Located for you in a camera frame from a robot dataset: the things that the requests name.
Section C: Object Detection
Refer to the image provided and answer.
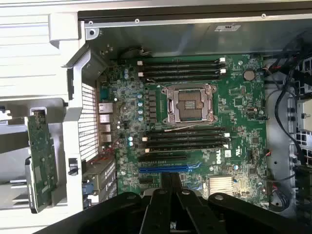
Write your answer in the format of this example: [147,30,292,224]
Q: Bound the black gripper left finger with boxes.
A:
[33,172,172,234]

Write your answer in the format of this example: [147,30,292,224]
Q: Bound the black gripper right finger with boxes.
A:
[170,172,307,234]

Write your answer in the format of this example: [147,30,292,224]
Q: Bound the graphics card black cooler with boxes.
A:
[24,109,59,215]

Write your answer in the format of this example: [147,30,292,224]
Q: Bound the silver chipset heatsink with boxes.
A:
[208,175,234,195]

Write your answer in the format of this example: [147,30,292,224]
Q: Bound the blue expansion slot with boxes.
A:
[138,166,189,173]

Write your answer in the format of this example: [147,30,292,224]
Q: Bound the long black expansion slot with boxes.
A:
[137,152,188,163]

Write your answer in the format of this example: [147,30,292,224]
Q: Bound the RAM slot white clips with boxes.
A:
[137,69,227,77]
[145,143,230,154]
[136,57,227,66]
[142,131,231,142]

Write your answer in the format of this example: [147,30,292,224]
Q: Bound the blue case latch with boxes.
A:
[82,180,95,208]

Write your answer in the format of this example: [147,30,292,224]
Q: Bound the green motherboard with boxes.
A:
[97,54,270,204]

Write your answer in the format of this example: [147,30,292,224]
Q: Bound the metal socket cover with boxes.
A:
[167,84,215,123]

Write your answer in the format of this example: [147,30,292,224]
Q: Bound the CPU socket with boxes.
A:
[161,83,218,125]

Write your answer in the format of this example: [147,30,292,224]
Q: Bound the coin cell battery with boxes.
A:
[243,69,256,81]

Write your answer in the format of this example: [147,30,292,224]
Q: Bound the open black PC case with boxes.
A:
[60,0,312,220]

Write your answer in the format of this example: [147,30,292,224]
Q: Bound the grey parts rack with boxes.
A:
[0,97,70,217]

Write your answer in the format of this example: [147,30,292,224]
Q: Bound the locking lever wire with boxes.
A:
[146,79,171,90]
[163,121,216,132]

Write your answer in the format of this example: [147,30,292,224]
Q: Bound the black internal cable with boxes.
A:
[275,36,305,159]

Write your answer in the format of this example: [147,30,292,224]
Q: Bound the black looped cable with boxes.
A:
[117,46,153,66]

